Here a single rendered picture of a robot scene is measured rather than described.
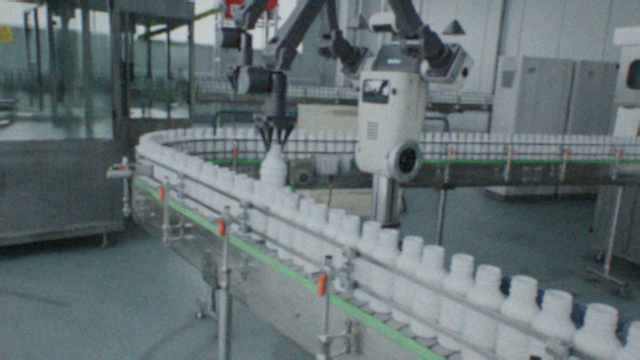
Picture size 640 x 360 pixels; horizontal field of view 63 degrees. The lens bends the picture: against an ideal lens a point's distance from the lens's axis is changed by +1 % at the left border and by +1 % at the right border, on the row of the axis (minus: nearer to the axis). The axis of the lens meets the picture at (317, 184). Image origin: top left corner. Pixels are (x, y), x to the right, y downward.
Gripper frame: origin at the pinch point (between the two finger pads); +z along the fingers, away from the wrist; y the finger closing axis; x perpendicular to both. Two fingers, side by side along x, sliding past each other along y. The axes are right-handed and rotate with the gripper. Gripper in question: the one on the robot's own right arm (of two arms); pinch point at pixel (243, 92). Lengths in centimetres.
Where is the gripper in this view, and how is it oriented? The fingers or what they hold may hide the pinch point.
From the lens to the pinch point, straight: 184.6
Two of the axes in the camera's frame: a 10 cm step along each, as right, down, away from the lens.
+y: -8.0, 0.8, -5.9
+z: -0.5, 9.8, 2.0
